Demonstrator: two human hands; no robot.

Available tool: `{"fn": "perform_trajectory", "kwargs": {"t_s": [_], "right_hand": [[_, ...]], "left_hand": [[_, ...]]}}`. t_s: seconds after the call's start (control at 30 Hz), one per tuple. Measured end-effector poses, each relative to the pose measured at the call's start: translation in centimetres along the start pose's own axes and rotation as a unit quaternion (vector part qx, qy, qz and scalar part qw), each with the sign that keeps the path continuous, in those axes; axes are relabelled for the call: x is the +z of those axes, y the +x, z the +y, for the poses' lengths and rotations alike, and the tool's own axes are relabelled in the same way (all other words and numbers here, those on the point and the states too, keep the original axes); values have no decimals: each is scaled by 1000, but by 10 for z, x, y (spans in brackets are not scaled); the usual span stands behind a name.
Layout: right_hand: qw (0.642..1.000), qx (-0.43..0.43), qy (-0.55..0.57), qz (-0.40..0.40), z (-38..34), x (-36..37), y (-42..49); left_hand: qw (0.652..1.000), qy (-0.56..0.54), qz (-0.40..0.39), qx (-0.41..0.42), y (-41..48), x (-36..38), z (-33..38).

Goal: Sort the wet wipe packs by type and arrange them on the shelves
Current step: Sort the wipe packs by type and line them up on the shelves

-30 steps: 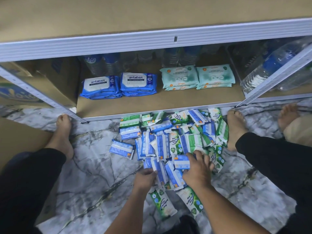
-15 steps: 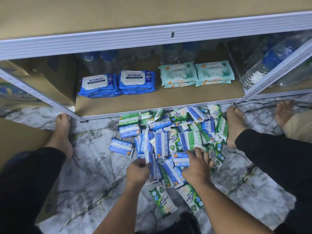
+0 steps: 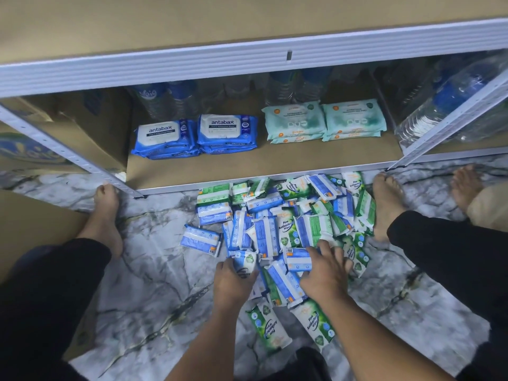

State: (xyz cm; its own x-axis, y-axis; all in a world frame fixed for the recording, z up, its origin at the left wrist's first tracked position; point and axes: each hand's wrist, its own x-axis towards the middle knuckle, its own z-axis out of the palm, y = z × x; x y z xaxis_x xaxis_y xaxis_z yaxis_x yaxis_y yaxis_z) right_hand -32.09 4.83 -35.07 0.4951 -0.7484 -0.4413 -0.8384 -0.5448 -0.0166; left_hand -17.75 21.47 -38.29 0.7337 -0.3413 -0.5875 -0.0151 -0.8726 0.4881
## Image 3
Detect person's left hand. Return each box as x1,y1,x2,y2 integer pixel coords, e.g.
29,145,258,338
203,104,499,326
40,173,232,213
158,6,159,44
213,259,259,310

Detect person's right hand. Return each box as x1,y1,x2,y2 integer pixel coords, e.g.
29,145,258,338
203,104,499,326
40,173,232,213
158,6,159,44
297,240,354,306

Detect pile of wipes packets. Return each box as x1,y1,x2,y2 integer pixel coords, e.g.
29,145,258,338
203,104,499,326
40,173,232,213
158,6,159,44
181,170,378,350

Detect grey metal shelf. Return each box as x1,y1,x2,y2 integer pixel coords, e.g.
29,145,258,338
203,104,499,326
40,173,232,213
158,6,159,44
0,0,508,195

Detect person's left forearm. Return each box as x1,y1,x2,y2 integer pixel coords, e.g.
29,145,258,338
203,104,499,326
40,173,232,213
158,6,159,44
167,301,251,381

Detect person's right forearm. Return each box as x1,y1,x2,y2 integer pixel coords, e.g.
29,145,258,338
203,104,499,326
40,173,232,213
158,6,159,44
317,293,453,381

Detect person's right foot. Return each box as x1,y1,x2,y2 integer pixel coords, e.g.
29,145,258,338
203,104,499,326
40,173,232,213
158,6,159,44
371,172,407,241

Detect person's foot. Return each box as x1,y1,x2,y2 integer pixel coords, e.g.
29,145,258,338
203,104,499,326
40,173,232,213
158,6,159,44
77,182,124,259
451,164,485,215
371,172,407,241

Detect person's right leg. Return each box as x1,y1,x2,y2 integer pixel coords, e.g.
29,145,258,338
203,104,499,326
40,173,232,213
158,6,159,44
387,210,508,381

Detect person's left foot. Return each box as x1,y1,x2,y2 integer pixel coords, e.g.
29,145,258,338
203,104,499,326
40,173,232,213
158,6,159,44
77,182,124,259

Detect black bag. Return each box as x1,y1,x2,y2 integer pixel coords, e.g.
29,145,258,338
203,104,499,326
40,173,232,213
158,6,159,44
262,347,333,381

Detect water bottles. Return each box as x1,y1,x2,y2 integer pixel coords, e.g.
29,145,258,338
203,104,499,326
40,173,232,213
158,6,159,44
394,51,508,148

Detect cardboard box blue print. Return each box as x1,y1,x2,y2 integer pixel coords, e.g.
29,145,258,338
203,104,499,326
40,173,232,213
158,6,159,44
0,89,132,175

